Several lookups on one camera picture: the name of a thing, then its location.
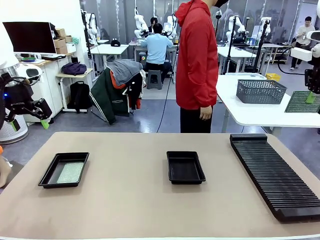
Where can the cardboard box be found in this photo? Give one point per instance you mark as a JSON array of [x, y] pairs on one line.
[[68, 39], [60, 32]]

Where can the person's right hand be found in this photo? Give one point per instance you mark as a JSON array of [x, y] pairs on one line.
[[206, 113]]

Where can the grey plastic basket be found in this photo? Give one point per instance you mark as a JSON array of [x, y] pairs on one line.
[[260, 92]]

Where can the black computer monitor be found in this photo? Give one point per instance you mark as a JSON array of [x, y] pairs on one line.
[[30, 37]]

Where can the white air purifier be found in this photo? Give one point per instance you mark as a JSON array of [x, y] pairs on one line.
[[17, 132]]

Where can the seated person with black hair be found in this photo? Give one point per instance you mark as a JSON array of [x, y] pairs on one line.
[[153, 21]]

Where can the black jacket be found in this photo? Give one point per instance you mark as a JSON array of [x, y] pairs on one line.
[[135, 92]]

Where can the purple bag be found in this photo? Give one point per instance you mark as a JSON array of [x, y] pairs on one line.
[[73, 68]]

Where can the grey plastic stool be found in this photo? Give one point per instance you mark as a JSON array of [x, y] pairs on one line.
[[154, 78]]

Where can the dark green jacket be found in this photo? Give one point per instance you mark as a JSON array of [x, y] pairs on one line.
[[105, 97]]

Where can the white workshop table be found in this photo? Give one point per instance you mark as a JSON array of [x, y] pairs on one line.
[[237, 50], [110, 50]]

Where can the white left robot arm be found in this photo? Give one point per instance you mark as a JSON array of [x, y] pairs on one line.
[[7, 50]]

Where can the grey hoodie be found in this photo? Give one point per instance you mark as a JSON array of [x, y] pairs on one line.
[[125, 70]]

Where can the black ESD tray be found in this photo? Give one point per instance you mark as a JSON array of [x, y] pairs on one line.
[[60, 159], [185, 170]]

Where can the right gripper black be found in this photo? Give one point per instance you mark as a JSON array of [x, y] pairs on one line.
[[313, 81]]

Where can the yellow bin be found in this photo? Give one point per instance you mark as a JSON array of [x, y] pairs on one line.
[[273, 76]]

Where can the person in red jacket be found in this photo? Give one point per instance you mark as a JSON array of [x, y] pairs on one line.
[[195, 50]]

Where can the black keyboard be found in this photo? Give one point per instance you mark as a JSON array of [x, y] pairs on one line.
[[53, 57]]

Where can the person's right forearm red sleeve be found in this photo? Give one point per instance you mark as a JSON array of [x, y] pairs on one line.
[[208, 87]]

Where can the seated person in blue shirt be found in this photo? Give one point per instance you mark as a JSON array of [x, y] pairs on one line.
[[156, 47]]

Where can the black cap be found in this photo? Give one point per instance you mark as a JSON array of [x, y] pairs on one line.
[[115, 43]]

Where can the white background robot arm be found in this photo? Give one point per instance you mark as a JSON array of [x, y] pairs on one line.
[[236, 26], [265, 25], [92, 25], [171, 25], [140, 23]]

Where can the white cabinet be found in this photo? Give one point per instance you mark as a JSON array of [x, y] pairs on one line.
[[50, 82]]

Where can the bystander with black trousers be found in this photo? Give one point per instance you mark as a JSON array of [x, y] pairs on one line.
[[303, 37]]

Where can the beige mannequin leg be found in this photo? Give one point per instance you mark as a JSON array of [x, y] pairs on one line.
[[5, 170]]

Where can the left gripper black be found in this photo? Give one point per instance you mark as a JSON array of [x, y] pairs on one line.
[[17, 97]]

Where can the green printed circuit board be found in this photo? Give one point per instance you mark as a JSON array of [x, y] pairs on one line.
[[297, 102], [70, 173]]

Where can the small wooden top desk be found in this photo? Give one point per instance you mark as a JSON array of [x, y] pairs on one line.
[[65, 90]]

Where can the black tripod stand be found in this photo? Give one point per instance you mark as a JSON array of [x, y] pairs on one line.
[[231, 42]]

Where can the white side table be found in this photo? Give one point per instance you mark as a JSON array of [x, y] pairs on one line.
[[257, 112]]

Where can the black slotted PCB rack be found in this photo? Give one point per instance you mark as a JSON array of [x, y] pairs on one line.
[[275, 185]]

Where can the black backpack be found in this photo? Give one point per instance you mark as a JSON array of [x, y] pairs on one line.
[[80, 97]]

